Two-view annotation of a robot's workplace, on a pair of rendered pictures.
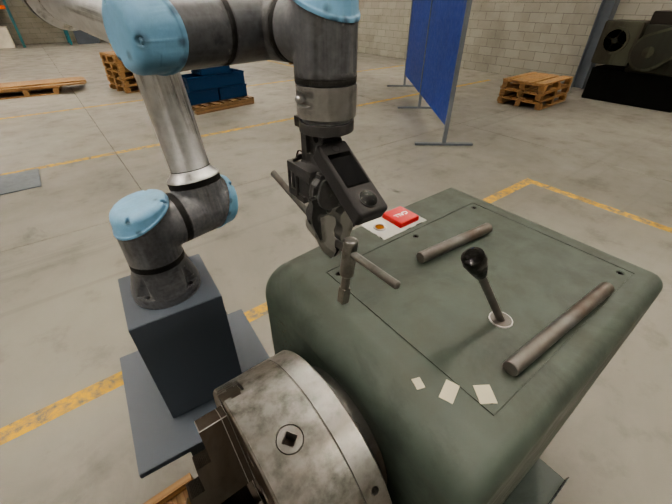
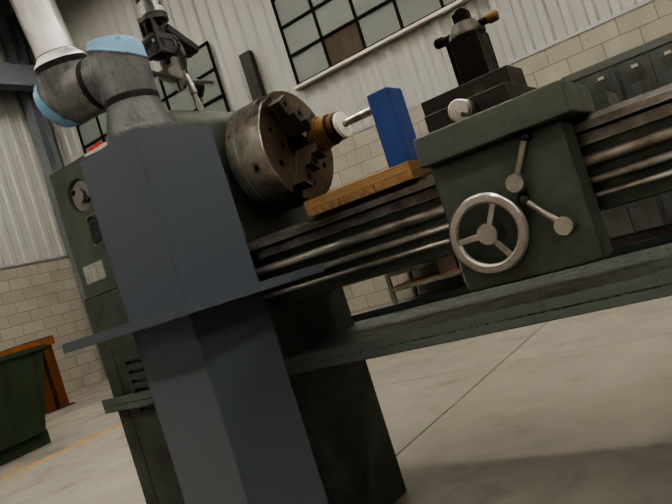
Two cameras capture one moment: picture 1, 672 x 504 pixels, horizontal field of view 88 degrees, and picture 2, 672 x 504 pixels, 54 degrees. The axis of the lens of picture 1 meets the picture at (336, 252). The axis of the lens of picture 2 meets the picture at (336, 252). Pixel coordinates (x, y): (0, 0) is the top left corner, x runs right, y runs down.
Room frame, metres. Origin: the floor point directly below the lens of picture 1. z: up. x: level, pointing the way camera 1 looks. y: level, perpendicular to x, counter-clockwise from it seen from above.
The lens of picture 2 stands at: (0.79, 1.82, 0.74)
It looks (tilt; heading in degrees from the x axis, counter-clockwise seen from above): 1 degrees up; 251
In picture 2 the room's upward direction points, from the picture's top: 18 degrees counter-clockwise
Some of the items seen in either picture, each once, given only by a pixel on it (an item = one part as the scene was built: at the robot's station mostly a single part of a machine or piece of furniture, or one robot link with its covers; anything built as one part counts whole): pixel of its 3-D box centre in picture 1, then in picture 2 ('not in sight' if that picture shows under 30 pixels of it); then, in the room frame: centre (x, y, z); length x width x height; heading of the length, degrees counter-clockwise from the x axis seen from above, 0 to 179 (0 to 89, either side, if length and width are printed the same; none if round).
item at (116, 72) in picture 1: (140, 69); not in sight; (8.86, 4.45, 0.36); 1.26 x 0.86 x 0.73; 139
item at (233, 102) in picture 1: (212, 83); not in sight; (7.13, 2.31, 0.39); 1.20 x 0.80 x 0.79; 135
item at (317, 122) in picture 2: not in sight; (326, 131); (0.15, 0.19, 1.08); 0.09 x 0.09 x 0.09; 37
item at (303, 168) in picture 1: (323, 162); (159, 38); (0.47, 0.02, 1.48); 0.09 x 0.08 x 0.12; 37
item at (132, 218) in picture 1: (149, 227); (119, 70); (0.64, 0.40, 1.27); 0.13 x 0.12 x 0.14; 139
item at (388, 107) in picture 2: not in sight; (397, 135); (0.03, 0.35, 1.00); 0.08 x 0.06 x 0.23; 37
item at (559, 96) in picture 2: not in sight; (527, 127); (-0.13, 0.62, 0.89); 0.53 x 0.30 x 0.06; 37
